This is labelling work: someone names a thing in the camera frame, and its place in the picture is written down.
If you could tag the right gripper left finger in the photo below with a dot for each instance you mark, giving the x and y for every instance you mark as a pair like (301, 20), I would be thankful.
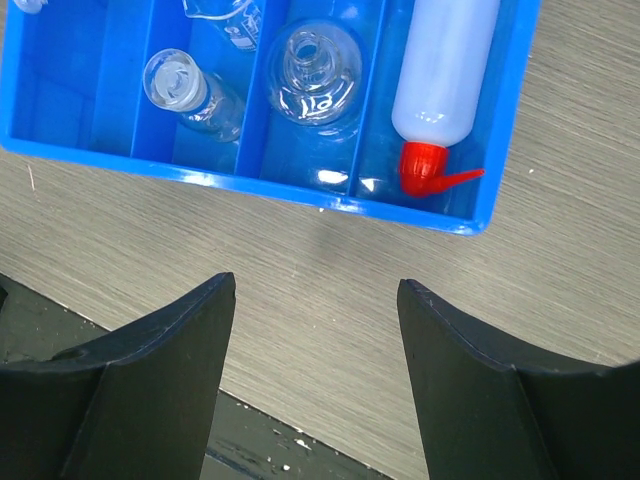
(136, 403)

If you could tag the small clear glass beaker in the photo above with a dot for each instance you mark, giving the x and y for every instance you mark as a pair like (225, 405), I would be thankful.
(174, 82)

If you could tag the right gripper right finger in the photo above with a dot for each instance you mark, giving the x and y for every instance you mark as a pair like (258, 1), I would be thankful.
(492, 406)

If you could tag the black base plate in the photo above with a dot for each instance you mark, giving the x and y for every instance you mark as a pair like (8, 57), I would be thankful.
(244, 442)

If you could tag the red cap wash bottle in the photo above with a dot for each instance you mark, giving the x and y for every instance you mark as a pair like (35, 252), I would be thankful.
(439, 86)

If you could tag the clear glass flask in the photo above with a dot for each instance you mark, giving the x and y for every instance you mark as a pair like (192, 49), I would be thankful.
(315, 72)

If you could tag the blue divided plastic bin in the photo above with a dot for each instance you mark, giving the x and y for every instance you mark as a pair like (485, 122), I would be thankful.
(72, 90)

